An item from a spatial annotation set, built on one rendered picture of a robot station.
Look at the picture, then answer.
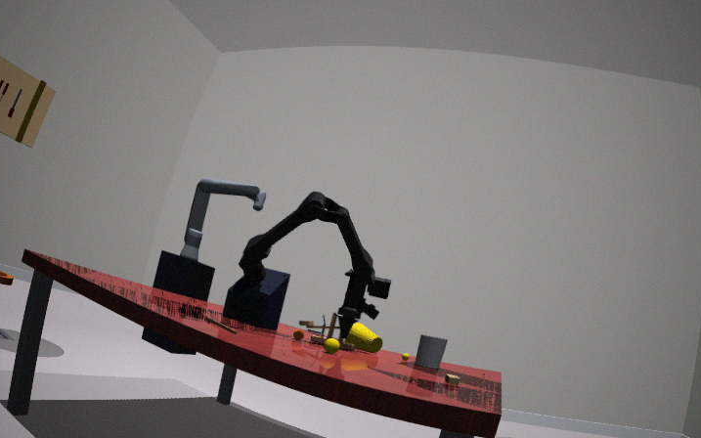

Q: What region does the white cup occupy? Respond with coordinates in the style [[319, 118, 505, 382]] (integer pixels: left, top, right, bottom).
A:
[[416, 335, 448, 369]]

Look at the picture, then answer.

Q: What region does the tan rectangular block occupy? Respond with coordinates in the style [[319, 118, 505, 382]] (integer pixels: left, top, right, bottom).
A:
[[445, 374, 460, 385]]

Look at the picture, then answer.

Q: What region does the yellow perforated cylinder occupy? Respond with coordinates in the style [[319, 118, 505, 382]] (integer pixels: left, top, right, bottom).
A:
[[345, 323, 382, 353]]

